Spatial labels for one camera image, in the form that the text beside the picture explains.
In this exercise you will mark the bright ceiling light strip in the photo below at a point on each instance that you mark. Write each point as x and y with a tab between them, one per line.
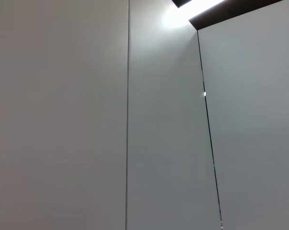
194	7

